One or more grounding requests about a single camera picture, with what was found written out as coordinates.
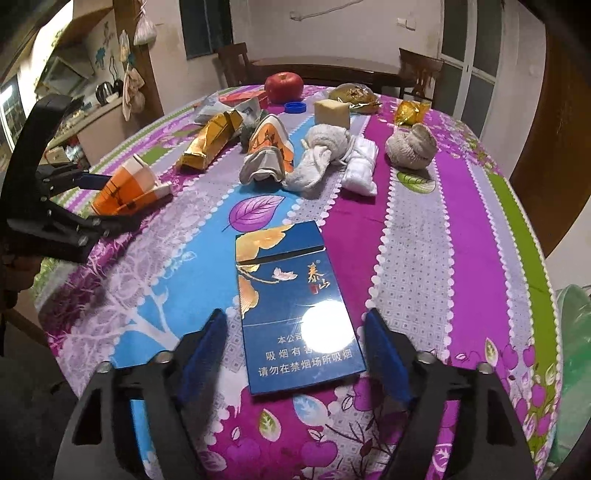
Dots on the gold foil wrapper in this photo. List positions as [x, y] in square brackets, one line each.
[411, 113]

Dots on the white wall switch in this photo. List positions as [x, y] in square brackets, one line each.
[406, 23]

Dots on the gold crumpled cigarette pack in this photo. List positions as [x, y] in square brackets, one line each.
[207, 143]

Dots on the red carton box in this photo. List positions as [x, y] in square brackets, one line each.
[242, 97]

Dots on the orange checked cigarette pack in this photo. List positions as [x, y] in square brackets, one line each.
[124, 184]

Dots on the floral striped tablecloth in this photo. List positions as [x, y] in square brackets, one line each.
[438, 240]

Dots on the blue cigarette box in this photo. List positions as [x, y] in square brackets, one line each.
[295, 304]

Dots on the green scouring pad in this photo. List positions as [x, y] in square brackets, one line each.
[248, 134]

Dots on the red apple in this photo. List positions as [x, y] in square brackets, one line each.
[284, 86]

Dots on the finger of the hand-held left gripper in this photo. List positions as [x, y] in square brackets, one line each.
[108, 226]
[87, 180]

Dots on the green plastic bag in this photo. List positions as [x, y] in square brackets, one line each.
[572, 360]

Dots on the beige rolled towel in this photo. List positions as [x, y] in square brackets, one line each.
[411, 145]

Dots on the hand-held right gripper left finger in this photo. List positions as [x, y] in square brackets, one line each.
[210, 350]

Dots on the black electric kettle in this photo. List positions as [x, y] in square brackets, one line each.
[106, 92]

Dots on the yellow sponge block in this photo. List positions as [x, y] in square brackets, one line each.
[332, 113]

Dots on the orange white crumpled cigarette pack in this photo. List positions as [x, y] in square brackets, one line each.
[268, 143]

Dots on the white folded cloth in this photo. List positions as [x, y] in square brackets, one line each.
[360, 170]

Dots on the dark wooden table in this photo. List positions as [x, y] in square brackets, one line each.
[332, 71]

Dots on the dark wooden chair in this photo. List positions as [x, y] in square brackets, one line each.
[420, 74]
[233, 62]

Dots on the hanging beige cloth bags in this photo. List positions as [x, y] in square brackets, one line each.
[131, 87]

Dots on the blue bottle cap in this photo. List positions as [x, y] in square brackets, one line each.
[295, 107]

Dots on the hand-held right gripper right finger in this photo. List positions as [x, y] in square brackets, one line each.
[383, 355]

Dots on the white towel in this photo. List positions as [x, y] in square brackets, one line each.
[318, 147]

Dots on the hanging white plastic bag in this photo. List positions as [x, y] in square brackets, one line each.
[145, 30]

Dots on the bread in clear bag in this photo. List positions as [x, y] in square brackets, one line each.
[353, 94]

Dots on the crumpled clear plastic wrapper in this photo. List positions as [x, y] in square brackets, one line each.
[210, 108]

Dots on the dark window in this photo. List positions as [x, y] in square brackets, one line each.
[205, 27]

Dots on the glass panel door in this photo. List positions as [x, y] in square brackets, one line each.
[471, 60]

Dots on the brown wooden door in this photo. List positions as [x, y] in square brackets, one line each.
[554, 138]

